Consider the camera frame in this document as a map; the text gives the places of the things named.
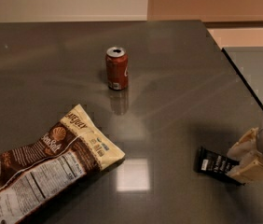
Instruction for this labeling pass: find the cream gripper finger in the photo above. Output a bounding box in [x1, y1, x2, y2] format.
[227, 128, 258, 161]
[228, 155, 263, 184]

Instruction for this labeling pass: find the black rxbar chocolate bar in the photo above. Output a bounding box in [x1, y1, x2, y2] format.
[195, 147, 241, 186]

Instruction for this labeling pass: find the red coke can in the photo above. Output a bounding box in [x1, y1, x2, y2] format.
[105, 47, 129, 91]

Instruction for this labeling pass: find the brown cream chip bag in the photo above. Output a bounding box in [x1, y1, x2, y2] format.
[0, 105, 125, 224]

